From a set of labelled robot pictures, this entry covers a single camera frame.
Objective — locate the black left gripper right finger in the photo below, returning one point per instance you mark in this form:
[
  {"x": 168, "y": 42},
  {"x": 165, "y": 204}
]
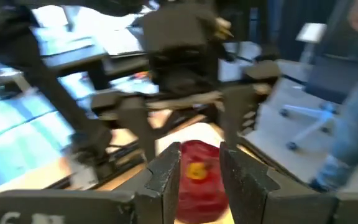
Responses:
[{"x": 253, "y": 199}]

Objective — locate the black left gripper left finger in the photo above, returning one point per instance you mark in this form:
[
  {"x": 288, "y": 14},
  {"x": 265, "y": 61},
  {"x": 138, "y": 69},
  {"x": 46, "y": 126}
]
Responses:
[{"x": 163, "y": 199}]

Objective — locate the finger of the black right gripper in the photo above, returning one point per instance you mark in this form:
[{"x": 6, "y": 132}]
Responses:
[
  {"x": 138, "y": 124},
  {"x": 239, "y": 118}
]

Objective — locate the red apple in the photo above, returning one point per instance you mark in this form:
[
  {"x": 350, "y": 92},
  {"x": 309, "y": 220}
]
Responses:
[{"x": 204, "y": 193}]

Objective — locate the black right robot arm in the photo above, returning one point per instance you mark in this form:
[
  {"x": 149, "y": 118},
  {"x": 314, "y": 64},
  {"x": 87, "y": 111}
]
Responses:
[{"x": 56, "y": 87}]

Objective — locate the white cutting board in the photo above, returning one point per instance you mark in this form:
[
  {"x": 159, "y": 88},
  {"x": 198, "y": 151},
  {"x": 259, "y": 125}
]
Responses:
[{"x": 191, "y": 133}]

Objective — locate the background desk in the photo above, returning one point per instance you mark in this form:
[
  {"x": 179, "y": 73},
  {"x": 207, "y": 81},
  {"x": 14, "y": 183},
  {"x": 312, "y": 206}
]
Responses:
[{"x": 73, "y": 53}]

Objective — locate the office chair with white base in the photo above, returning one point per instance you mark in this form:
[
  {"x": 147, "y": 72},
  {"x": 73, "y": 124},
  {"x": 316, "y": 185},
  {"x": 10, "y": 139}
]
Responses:
[{"x": 331, "y": 77}]

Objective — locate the white panel on stand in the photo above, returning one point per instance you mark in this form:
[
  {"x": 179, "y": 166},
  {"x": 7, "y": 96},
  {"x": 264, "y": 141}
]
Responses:
[{"x": 311, "y": 32}]

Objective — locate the person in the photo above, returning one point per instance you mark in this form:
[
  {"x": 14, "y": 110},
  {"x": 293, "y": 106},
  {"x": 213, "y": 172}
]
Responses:
[{"x": 356, "y": 130}]

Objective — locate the black aluminium table frame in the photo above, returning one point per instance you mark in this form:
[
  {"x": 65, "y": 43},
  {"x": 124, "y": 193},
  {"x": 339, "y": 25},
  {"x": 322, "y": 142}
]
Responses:
[{"x": 117, "y": 165}]

